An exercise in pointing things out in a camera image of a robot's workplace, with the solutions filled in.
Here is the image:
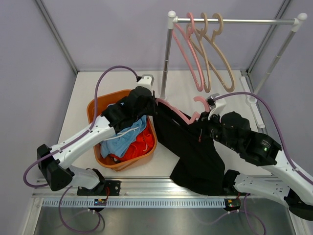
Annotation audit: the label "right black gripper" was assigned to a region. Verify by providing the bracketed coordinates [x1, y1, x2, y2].
[187, 109, 240, 152]

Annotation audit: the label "bright orange shorts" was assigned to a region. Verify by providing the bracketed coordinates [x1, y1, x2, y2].
[108, 126, 155, 162]

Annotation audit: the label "pink hanger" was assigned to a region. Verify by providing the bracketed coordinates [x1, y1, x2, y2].
[172, 12, 208, 93]
[156, 95, 211, 124]

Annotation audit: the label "black shorts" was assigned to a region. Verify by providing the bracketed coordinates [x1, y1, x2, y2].
[153, 102, 225, 196]

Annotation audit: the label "light blue shorts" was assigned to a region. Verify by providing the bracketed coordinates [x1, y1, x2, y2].
[100, 115, 147, 159]

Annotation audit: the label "beige hanger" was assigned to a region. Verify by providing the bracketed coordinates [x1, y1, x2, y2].
[202, 13, 235, 93]
[186, 12, 217, 93]

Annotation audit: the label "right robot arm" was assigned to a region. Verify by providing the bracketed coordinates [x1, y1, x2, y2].
[198, 112, 313, 221]

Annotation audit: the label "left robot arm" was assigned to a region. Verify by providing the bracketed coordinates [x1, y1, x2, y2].
[37, 86, 155, 195]

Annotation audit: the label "orange plastic basket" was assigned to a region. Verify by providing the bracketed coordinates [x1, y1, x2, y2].
[93, 90, 157, 171]

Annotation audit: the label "metal clothes rack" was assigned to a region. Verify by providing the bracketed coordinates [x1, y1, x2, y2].
[157, 10, 308, 128]

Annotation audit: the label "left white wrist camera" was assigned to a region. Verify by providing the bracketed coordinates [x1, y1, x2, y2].
[136, 74, 154, 93]

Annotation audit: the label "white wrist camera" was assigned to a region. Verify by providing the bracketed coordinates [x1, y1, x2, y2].
[136, 74, 154, 93]
[206, 93, 226, 119]

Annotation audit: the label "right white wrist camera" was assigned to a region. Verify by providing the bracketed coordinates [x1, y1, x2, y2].
[206, 93, 226, 119]

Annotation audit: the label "aluminium mounting rail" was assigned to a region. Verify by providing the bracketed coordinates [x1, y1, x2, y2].
[31, 177, 282, 198]

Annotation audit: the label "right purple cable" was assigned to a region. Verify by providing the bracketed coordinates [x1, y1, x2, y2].
[195, 92, 313, 235]

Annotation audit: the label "purple cable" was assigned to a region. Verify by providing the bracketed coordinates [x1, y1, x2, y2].
[195, 92, 313, 235]
[23, 65, 141, 232]

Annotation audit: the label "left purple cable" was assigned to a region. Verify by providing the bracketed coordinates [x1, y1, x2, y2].
[23, 65, 141, 232]

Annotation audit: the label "white slotted cable duct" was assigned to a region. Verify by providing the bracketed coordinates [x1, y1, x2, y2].
[43, 198, 225, 208]

